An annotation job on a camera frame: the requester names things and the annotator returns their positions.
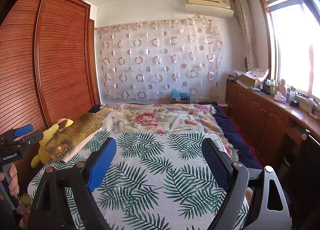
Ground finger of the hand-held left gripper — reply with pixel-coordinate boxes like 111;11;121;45
10;131;44;150
0;124;34;144

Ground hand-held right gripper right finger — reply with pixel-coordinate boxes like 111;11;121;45
201;138;292;230

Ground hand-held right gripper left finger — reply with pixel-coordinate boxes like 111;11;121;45
27;137;117;230

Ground golden patterned garment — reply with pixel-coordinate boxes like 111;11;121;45
46;112;103;162

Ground person's left hand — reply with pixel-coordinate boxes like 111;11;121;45
0;164;20;200

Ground yellow plush toy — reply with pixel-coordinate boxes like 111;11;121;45
30;118;74;168

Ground dark blue bed sheet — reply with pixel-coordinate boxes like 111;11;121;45
214;106;263;170

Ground green leaf-print bed sheet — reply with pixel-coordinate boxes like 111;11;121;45
26;130;250;230

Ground long wooden cabinet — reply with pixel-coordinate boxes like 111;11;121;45
225;79;320;165

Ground wooden slatted wardrobe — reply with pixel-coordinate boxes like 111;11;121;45
0;0;102;160

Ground floral quilt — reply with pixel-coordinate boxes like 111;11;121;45
96;103;238;160

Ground blue toy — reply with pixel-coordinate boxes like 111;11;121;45
170;89;190;104

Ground cardboard box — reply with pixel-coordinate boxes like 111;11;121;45
239;74;260;88

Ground stack of books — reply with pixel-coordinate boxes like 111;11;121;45
226;70;242;82

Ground black chair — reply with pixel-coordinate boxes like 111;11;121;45
300;130;320;220

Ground pink figurine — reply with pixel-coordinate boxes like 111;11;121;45
274;79;287;103

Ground pink patterned cloth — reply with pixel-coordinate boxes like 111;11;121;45
244;68;270;83

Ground sheer circle-patterned curtain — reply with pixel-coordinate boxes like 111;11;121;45
94;19;224;105

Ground window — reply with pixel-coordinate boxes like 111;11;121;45
257;0;320;100

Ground white bunched window curtain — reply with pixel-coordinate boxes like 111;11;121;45
234;0;257;70

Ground wall air conditioner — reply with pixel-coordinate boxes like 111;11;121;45
185;0;234;18

